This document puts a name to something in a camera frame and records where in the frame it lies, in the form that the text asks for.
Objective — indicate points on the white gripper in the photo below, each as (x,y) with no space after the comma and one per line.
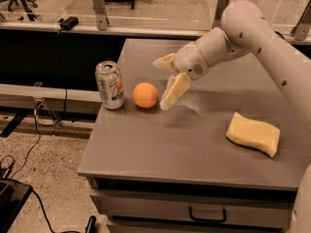
(190,61)

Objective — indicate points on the orange fruit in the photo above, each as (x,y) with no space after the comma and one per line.
(145,95)

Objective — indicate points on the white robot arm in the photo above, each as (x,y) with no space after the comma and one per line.
(244,29)

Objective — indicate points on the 7up soda can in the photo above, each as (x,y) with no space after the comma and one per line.
(109,83)

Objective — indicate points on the yellow sponge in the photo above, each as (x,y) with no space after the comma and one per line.
(254,134)

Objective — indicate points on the black power adapter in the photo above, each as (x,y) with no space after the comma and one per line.
(69,23)

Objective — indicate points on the black box on floor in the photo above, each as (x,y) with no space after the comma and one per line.
(13,196)

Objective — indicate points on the right metal bracket post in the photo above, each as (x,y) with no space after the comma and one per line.
(220,7)

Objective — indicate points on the metal bracket post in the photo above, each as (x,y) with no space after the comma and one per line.
(102,21)
(220,7)

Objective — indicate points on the left metal bracket post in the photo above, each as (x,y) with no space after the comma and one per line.
(102,21)

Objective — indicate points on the grey metal rail beam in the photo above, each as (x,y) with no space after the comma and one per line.
(76,101)

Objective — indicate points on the grey drawer with handle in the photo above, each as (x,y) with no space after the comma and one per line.
(185,212)

